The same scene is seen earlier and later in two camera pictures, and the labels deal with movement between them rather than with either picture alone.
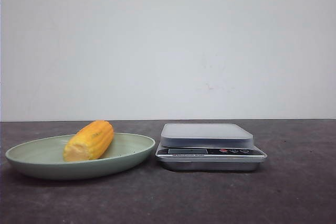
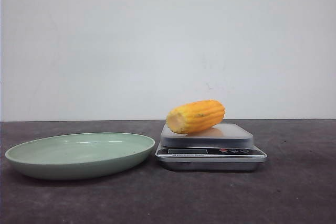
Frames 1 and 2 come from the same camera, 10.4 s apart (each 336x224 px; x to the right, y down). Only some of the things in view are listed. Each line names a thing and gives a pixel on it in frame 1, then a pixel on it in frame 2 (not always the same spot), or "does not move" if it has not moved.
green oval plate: x=43 y=157 does not move
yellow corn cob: x=90 y=142 to x=195 y=116
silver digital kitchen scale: x=208 y=147 does not move
